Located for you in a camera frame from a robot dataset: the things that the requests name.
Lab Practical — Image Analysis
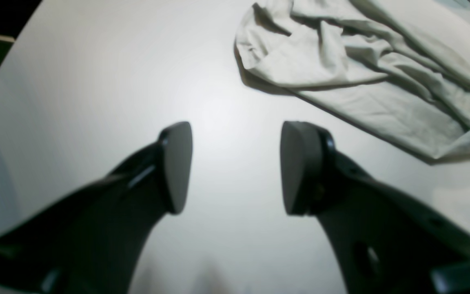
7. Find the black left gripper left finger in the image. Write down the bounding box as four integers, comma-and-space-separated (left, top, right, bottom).
0, 122, 193, 294

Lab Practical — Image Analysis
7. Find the beige t-shirt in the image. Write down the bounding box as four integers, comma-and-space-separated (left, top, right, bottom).
235, 0, 470, 159

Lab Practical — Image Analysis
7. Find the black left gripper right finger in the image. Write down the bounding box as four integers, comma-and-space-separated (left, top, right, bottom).
280, 121, 470, 294

